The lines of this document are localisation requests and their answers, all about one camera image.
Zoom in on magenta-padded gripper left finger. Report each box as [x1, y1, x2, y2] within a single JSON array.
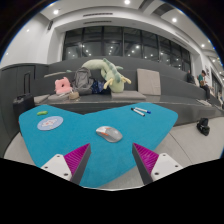
[[40, 143, 92, 185]]

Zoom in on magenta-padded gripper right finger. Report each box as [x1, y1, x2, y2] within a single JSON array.
[[131, 142, 184, 185]]

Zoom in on grey orange computer mouse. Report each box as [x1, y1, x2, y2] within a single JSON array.
[[95, 125, 124, 144]]

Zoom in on round light blue mouse pad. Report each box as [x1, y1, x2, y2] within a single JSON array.
[[36, 115, 64, 131]]

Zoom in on black bag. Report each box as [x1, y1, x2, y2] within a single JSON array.
[[196, 117, 211, 137]]

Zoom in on white marker with blue cap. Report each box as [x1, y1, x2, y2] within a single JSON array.
[[134, 106, 152, 115]]

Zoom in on white marker with black cap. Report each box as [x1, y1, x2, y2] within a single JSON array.
[[130, 107, 146, 117]]

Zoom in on light grey seat cushion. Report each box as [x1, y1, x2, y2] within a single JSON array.
[[33, 94, 51, 104]]

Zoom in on black suitcase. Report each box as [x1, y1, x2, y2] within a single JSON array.
[[12, 72, 36, 118]]

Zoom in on tan woven pouch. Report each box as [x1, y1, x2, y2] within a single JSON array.
[[68, 91, 81, 100]]

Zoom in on grey flat seat cushion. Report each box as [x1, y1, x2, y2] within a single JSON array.
[[110, 90, 147, 101]]

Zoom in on pink plush cushion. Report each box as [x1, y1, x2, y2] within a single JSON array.
[[54, 76, 73, 95]]

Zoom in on beige upright seat cushion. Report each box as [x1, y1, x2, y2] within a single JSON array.
[[136, 68, 162, 97]]

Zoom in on dark blue patterned bag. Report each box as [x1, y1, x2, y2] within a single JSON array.
[[90, 79, 111, 95]]

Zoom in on grey backpack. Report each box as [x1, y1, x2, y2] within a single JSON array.
[[71, 66, 95, 96]]

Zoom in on person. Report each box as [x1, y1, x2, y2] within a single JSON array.
[[186, 69, 196, 84], [198, 69, 212, 101]]

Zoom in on green plush dragon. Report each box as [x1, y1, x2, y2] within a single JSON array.
[[81, 58, 132, 94]]

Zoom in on ceiling lights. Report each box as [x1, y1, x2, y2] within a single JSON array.
[[24, 0, 208, 49]]

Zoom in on dark glass window wall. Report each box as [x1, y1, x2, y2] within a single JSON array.
[[62, 26, 192, 73]]

